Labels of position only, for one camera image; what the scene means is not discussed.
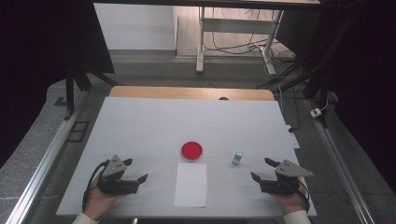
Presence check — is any white metal desk frame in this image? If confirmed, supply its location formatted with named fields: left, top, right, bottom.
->
left=195, top=6, right=285, bottom=76

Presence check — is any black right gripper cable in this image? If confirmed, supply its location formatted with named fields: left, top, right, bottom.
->
left=295, top=183, right=312, bottom=213

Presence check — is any black curtain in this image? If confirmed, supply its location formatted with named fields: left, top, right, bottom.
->
left=0, top=0, right=116, bottom=162
left=275, top=0, right=396, bottom=194

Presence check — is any black tripod stand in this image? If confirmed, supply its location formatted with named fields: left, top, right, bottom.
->
left=256, top=60, right=332, bottom=129
left=64, top=66, right=120, bottom=121

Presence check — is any red round dish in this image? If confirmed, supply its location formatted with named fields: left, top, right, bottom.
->
left=180, top=141, right=204, bottom=161

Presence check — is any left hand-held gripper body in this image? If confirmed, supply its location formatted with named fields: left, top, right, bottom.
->
left=96, top=154, right=139, bottom=196

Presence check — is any black power cable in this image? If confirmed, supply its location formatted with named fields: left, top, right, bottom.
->
left=277, top=83, right=302, bottom=133

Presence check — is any bundle of floor cables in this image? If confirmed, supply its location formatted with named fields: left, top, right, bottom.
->
left=204, top=7, right=297, bottom=64

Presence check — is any aluminium rail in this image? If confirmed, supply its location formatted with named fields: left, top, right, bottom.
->
left=304, top=97, right=377, bottom=224
left=6, top=90, right=92, bottom=224

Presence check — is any white power strip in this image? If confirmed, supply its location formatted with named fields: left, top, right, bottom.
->
left=285, top=124, right=301, bottom=150

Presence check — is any person's left hand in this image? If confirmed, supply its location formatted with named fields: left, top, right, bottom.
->
left=83, top=174, right=125, bottom=221

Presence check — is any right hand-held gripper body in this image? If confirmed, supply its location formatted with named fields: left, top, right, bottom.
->
left=260, top=159, right=314, bottom=196

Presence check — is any white table cover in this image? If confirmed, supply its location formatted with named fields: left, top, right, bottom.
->
left=55, top=96, right=318, bottom=217

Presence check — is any white paper sheet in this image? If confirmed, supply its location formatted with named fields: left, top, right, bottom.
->
left=173, top=162, right=208, bottom=208

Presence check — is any person's right hand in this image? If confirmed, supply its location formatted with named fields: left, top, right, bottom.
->
left=270, top=183, right=309, bottom=215

